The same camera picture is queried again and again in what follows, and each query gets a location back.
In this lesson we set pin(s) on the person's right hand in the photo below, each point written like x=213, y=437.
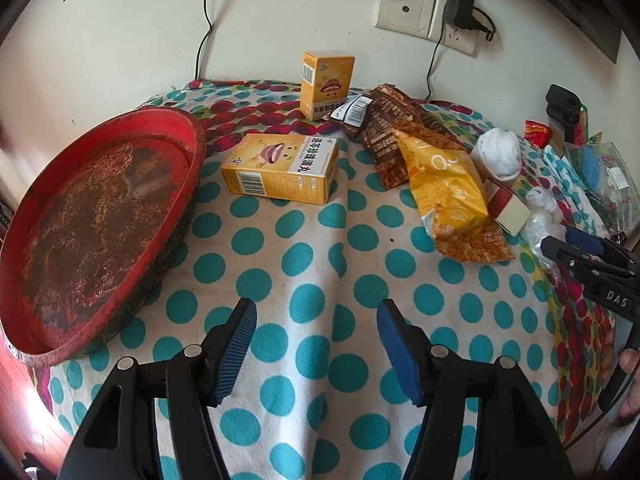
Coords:
x=632, y=385

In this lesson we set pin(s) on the black power adapter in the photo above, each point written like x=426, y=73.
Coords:
x=460, y=5

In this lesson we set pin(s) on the yellow snack packet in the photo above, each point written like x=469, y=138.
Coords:
x=445, y=185

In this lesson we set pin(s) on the round red tray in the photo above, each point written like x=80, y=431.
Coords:
x=90, y=220

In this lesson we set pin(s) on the dark panel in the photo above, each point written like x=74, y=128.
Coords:
x=575, y=0

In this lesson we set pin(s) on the yellow medicine box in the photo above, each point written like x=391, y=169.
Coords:
x=280, y=165
x=325, y=85

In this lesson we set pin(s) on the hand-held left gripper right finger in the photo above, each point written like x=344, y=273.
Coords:
x=400, y=355

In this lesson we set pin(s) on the clear plastic bag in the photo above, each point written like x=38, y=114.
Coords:
x=600, y=175

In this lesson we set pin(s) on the red and white box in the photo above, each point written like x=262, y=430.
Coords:
x=510, y=212

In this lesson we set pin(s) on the white wall jack plate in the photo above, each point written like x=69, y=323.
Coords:
x=402, y=10

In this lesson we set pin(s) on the white power socket plate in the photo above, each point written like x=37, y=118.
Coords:
x=462, y=40

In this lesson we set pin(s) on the red snack bag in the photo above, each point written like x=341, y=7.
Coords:
x=537, y=134

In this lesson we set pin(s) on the brown snack packet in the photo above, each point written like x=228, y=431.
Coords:
x=385, y=135

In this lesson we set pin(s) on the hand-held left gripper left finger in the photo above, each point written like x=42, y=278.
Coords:
x=235, y=355

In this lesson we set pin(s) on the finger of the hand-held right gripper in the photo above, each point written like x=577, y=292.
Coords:
x=585, y=241
x=565, y=254

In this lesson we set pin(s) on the black clamp mount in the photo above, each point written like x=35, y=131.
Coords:
x=560, y=105

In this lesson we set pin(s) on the polka dot blanket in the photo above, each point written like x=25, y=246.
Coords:
x=325, y=260

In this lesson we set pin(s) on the green packet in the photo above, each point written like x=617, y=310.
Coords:
x=583, y=122

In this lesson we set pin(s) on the tightly white sock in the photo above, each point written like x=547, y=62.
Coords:
x=497, y=152

